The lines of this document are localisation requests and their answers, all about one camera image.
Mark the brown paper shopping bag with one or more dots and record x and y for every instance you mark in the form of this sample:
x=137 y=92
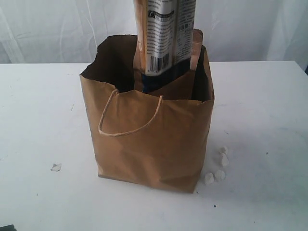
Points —
x=140 y=138

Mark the brown pouch orange label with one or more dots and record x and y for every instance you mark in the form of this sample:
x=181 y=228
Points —
x=180 y=82

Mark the dark noodle packet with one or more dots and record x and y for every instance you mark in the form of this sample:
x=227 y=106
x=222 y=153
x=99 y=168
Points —
x=164 y=41

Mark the small clear plastic scrap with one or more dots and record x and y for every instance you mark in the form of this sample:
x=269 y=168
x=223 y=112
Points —
x=56 y=167

